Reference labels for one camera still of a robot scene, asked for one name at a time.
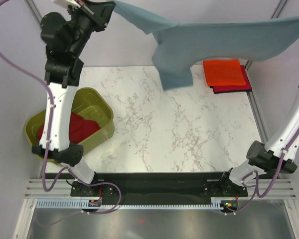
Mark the folded orange t-shirt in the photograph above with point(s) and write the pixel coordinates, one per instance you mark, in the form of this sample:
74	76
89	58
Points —
223	73

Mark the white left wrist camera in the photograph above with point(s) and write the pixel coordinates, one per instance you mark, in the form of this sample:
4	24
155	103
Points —
68	3

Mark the olive green plastic bin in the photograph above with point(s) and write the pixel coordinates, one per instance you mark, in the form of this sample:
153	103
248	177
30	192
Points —
97	119

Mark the aluminium frame post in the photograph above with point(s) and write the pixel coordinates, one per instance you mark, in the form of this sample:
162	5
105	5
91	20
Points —
276	14
34	10

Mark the aluminium table edge rail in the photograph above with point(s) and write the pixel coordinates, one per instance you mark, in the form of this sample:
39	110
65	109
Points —
257	116

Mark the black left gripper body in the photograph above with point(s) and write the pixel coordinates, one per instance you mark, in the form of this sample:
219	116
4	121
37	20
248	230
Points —
85	19

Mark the left aluminium frame post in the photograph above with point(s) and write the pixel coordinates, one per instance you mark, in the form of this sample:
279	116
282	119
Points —
34	10

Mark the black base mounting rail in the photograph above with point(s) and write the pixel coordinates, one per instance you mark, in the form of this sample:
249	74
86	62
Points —
189	187

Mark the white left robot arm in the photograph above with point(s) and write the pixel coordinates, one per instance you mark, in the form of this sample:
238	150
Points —
65	41

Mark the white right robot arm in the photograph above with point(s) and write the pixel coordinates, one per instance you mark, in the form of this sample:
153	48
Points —
276	155

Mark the white slotted cable duct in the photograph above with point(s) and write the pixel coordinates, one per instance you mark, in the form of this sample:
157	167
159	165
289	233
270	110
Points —
89	204

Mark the right aluminium frame post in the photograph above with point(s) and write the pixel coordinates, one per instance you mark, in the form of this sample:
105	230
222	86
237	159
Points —
276	14

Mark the folded crimson t-shirt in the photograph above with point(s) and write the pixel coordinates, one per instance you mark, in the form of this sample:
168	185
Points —
231	89

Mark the red t-shirt in bin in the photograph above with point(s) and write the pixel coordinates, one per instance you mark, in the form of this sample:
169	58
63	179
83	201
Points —
79	128

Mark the blue-grey t-shirt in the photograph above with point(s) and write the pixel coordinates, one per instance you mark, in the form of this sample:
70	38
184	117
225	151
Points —
181	45

